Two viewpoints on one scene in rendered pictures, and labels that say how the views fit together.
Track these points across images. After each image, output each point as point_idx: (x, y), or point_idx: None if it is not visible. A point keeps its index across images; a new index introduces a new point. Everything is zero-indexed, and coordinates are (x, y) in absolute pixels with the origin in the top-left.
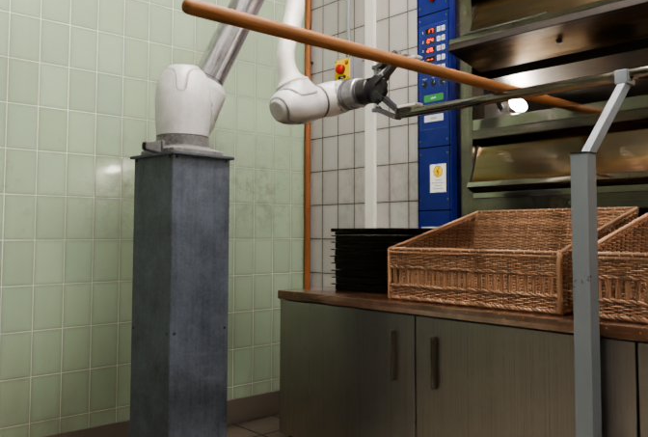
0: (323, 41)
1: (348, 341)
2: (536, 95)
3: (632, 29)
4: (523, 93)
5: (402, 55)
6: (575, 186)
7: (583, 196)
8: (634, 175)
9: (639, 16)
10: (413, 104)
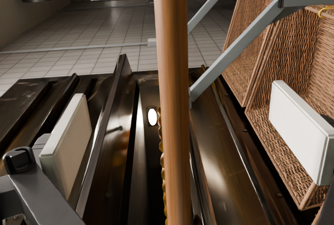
0: None
1: None
2: (200, 154)
3: None
4: (197, 164)
5: (33, 152)
6: None
7: None
8: (274, 224)
9: (98, 214)
10: (287, 85)
